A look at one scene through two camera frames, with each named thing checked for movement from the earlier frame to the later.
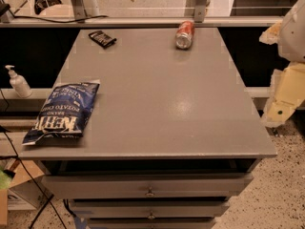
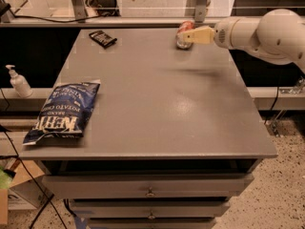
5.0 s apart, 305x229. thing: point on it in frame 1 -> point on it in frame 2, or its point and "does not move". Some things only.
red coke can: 184,34 does not move
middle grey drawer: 148,209 does not move
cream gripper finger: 287,93 -> 226,33
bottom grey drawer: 152,222 does not move
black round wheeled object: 44,0 -> 105,3
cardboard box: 27,191 does not move
